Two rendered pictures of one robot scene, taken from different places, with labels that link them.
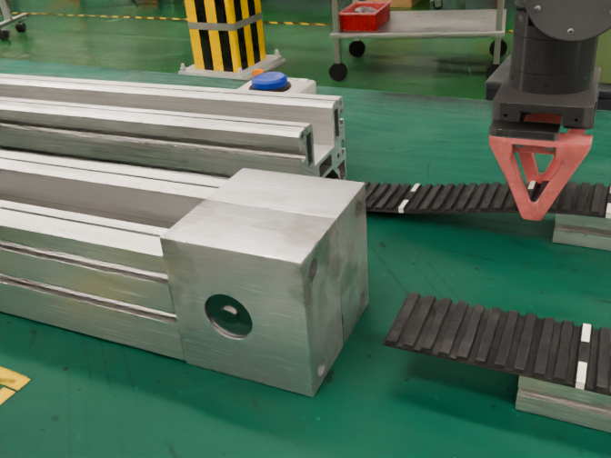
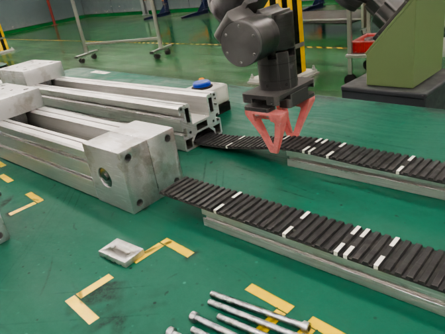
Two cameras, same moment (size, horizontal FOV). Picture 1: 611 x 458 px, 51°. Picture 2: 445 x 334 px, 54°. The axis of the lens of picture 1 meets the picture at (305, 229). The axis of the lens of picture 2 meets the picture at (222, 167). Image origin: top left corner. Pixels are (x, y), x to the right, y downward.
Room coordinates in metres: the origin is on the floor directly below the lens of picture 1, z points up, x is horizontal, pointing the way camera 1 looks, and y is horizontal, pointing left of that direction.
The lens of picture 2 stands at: (-0.18, -0.30, 1.08)
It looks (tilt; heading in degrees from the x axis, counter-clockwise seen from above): 25 degrees down; 19
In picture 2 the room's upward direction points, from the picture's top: 9 degrees counter-clockwise
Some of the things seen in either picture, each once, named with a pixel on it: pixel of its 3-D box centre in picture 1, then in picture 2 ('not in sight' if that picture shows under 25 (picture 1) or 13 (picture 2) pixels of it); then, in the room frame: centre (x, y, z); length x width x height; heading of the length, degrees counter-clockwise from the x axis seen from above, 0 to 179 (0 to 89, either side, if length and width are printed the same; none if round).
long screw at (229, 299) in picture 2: not in sight; (256, 309); (0.11, -0.20, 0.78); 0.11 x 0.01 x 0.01; 70
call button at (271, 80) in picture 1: (269, 84); (202, 85); (0.70, 0.03, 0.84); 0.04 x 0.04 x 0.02
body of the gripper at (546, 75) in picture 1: (552, 57); (277, 73); (0.45, -0.19, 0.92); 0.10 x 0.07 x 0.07; 154
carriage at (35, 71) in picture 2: not in sight; (32, 77); (0.83, 0.56, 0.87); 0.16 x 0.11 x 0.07; 63
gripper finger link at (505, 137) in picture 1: (539, 156); (277, 121); (0.44, -0.18, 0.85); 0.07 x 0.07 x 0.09; 64
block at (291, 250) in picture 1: (283, 263); (141, 161); (0.35, 0.02, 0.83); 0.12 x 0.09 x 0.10; 153
